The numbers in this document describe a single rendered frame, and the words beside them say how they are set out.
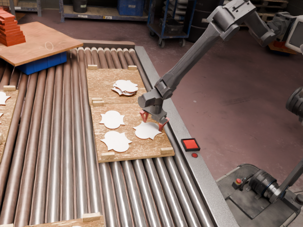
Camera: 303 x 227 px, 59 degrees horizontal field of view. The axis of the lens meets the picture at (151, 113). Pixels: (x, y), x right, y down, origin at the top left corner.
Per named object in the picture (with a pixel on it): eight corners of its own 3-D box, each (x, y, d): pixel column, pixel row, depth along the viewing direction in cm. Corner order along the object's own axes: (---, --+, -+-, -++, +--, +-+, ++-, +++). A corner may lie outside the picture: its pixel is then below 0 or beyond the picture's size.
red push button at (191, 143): (193, 141, 135) (194, 139, 134) (197, 149, 131) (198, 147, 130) (182, 142, 134) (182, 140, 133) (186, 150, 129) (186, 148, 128)
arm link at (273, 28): (280, 29, 125) (273, 21, 126) (268, 31, 119) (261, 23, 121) (267, 43, 132) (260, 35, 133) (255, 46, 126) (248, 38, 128)
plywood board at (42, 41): (37, 23, 204) (37, 21, 203) (83, 45, 184) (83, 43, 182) (-32, 37, 169) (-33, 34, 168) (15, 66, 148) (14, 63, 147)
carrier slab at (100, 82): (137, 71, 187) (137, 69, 186) (150, 104, 155) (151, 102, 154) (85, 70, 177) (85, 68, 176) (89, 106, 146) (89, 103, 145)
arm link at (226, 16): (259, 4, 88) (240, -16, 91) (226, 34, 94) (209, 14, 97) (277, 37, 126) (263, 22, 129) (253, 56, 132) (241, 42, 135)
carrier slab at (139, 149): (151, 105, 155) (152, 102, 154) (174, 156, 124) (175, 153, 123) (90, 107, 145) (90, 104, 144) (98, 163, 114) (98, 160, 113)
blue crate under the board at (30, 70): (39, 46, 195) (38, 33, 190) (68, 61, 183) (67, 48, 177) (-3, 57, 174) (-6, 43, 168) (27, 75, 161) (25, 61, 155)
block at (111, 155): (114, 156, 117) (114, 151, 115) (115, 158, 115) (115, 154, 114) (100, 156, 115) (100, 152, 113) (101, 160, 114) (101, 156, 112)
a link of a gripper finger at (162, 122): (159, 136, 130) (163, 121, 125) (148, 129, 133) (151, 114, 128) (167, 129, 135) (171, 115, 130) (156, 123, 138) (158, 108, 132)
